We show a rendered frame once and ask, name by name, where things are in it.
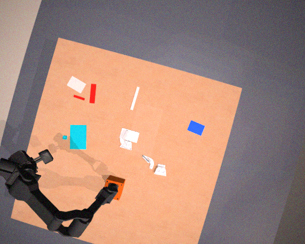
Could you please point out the blue rectangular block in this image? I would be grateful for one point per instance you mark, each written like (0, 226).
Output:
(196, 128)

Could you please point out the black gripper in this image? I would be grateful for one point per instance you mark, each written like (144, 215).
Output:
(44, 156)

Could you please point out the red flat bar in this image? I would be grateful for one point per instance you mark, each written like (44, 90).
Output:
(92, 93)

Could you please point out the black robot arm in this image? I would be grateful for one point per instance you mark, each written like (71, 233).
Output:
(23, 185)

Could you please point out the teal flat plate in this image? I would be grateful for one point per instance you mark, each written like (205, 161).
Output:
(77, 136)

